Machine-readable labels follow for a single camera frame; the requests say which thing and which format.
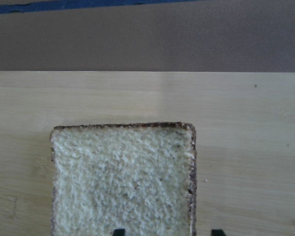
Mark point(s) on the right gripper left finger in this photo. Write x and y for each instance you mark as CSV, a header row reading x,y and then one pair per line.
x,y
119,232

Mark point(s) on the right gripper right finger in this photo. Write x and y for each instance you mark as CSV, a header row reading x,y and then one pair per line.
x,y
217,232

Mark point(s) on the bread slice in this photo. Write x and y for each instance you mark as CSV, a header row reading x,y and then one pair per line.
x,y
140,178

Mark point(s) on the wooden cutting board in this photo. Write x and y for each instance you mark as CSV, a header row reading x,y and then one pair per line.
x,y
245,125

